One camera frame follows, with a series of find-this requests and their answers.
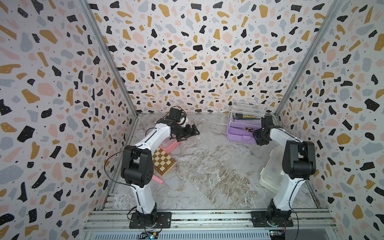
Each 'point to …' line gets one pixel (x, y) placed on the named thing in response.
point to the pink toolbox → (168, 145)
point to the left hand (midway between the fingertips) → (195, 134)
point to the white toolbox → (271, 175)
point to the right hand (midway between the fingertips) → (254, 135)
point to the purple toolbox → (245, 117)
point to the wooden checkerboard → (162, 161)
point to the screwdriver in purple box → (248, 129)
